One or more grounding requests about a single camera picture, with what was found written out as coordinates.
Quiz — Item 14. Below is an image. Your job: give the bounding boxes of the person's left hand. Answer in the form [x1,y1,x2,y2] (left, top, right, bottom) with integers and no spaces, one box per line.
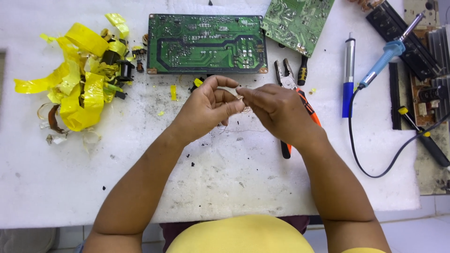
[169,75,245,147]

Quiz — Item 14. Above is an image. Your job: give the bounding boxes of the person's right hand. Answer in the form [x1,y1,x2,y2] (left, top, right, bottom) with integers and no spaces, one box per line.
[236,84,328,152]

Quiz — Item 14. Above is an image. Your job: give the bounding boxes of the thin copper wire bundle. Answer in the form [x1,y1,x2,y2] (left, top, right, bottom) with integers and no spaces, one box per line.
[216,94,268,134]

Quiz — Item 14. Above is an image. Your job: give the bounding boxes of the black part with yellow tape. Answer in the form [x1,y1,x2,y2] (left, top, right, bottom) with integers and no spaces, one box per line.
[189,77,205,93]

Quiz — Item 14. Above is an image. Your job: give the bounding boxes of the large green circuit board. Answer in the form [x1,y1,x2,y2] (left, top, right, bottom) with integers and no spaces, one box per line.
[146,14,268,75]

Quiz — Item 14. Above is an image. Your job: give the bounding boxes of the small green circuit board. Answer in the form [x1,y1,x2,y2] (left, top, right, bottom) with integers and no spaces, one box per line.
[260,0,335,58]

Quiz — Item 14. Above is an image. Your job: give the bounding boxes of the blue silver desoldering pump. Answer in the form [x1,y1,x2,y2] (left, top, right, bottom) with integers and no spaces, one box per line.
[342,32,356,119]

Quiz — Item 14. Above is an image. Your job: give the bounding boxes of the black transformer bobbin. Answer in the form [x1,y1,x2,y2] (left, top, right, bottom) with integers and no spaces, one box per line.
[116,60,135,83]

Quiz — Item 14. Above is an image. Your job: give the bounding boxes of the person's yellow shirt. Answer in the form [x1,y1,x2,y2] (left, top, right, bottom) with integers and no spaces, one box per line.
[165,214,387,253]

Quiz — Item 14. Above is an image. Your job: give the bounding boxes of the blue soldering iron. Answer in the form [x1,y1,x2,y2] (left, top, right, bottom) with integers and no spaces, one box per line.
[358,12,426,89]

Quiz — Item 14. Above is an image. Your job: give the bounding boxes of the black bar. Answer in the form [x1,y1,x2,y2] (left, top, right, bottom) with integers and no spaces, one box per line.
[388,62,402,130]

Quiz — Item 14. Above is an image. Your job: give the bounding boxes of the heap of yellow tape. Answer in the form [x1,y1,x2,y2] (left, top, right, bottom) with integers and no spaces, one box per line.
[14,13,130,133]

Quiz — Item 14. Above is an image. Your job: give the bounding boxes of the long black yellow screwdriver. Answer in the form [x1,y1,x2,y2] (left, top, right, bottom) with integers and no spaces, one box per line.
[398,106,450,168]

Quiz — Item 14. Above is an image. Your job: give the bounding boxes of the white foam mat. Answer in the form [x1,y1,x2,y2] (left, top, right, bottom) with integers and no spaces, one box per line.
[0,0,421,230]

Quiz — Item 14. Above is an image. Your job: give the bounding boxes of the brown board with heatsinks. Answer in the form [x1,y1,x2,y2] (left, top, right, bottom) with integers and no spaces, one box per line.
[408,26,450,127]

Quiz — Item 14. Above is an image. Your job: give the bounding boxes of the orange handled pliers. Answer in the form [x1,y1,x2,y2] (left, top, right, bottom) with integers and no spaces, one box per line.
[274,58,322,160]

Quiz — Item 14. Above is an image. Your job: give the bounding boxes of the black soldering iron cable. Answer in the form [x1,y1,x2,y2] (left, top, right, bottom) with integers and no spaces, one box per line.
[348,87,450,179]

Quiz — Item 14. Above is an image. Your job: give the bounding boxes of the copper wire coil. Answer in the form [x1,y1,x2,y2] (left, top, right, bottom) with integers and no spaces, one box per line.
[348,0,385,12]

